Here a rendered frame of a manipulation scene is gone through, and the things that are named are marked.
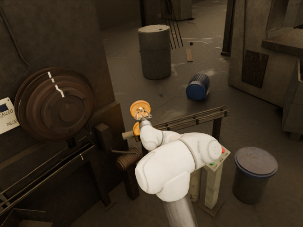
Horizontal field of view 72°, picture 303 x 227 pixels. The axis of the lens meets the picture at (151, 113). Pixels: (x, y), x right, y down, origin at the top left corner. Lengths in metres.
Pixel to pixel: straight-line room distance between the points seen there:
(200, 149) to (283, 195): 1.65
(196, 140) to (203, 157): 0.07
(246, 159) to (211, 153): 1.16
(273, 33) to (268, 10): 0.32
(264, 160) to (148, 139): 1.03
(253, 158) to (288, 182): 0.61
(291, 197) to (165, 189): 1.73
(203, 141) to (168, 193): 0.22
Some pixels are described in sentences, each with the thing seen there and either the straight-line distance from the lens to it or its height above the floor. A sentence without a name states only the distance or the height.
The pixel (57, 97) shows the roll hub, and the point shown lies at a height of 1.23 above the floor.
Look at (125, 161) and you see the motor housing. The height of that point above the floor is 0.52.
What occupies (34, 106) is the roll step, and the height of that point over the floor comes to 1.21.
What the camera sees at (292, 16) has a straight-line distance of 2.84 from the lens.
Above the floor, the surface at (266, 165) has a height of 0.43.
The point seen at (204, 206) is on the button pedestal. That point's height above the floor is 0.01.
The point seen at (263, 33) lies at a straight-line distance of 3.28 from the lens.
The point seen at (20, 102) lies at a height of 1.25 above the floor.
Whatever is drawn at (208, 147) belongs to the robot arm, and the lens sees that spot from 0.76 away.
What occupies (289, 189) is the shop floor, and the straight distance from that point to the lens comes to 2.39.
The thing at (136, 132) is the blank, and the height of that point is 0.70.
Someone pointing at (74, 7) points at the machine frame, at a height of 1.61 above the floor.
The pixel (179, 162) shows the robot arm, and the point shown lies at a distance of 0.73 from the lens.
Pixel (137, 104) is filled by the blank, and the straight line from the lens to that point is 1.55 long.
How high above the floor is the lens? 1.76
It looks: 34 degrees down
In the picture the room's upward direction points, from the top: 6 degrees counter-clockwise
